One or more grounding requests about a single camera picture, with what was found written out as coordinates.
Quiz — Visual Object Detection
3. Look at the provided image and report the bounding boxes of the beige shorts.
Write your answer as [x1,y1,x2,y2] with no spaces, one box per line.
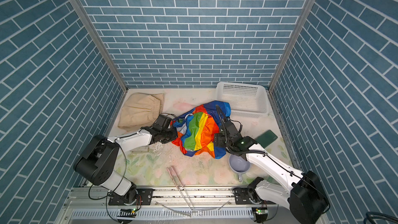
[118,93,164,132]

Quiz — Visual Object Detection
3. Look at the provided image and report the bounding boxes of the rainbow coloured shorts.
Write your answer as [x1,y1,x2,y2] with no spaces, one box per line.
[172,101,231,159]

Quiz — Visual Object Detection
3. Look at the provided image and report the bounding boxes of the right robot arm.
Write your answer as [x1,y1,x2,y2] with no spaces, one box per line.
[215,118,330,224]

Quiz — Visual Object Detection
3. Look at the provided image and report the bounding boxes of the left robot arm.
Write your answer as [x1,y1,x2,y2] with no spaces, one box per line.
[74,115,178,204]

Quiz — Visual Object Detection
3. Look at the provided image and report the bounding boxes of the clear plastic tube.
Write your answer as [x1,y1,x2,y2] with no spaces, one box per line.
[131,146,149,153]

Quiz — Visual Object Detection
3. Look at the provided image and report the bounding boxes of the lavender mug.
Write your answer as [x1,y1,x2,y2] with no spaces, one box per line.
[229,154,251,182]

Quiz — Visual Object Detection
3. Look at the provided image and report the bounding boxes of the white plastic basket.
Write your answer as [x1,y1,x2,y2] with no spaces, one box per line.
[216,82,271,118]

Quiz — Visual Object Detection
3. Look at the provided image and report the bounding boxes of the pink chopstick pair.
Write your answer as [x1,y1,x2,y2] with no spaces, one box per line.
[166,167,194,211]

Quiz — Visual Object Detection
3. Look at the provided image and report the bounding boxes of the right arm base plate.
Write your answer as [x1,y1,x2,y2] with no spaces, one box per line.
[232,187,277,205]

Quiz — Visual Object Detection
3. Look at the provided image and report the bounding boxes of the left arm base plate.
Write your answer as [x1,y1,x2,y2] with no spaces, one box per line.
[108,188,154,206]

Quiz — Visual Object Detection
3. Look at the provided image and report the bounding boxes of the white cable duct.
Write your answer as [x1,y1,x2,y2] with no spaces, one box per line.
[70,207,254,220]

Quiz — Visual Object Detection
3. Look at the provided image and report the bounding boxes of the aluminium front rail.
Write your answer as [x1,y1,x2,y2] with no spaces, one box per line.
[66,186,321,209]

